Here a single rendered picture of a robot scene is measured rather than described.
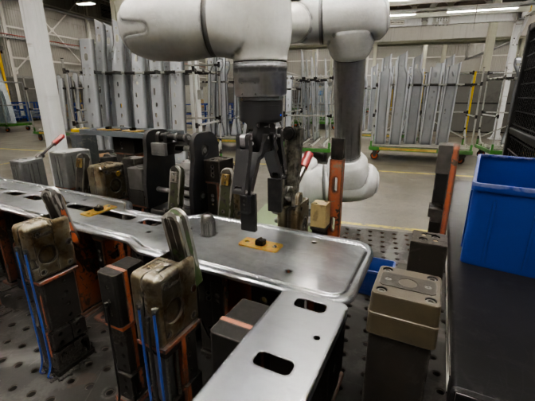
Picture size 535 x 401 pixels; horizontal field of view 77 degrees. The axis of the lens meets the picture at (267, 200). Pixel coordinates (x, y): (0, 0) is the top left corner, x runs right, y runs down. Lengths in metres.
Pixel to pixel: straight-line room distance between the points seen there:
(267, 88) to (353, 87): 0.65
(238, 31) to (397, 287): 0.42
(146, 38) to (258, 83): 0.19
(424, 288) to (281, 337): 0.18
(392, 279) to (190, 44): 0.46
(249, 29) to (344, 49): 0.59
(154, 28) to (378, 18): 0.68
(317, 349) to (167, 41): 0.50
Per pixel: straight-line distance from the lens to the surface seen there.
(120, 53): 5.69
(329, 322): 0.47
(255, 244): 0.67
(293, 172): 0.76
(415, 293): 0.45
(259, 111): 0.57
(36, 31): 4.69
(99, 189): 1.14
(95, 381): 0.89
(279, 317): 0.48
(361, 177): 1.34
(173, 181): 0.92
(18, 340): 1.10
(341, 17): 1.09
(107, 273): 0.65
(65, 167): 1.25
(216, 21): 0.58
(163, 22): 0.61
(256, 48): 0.56
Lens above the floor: 1.28
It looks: 17 degrees down
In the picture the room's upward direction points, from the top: straight up
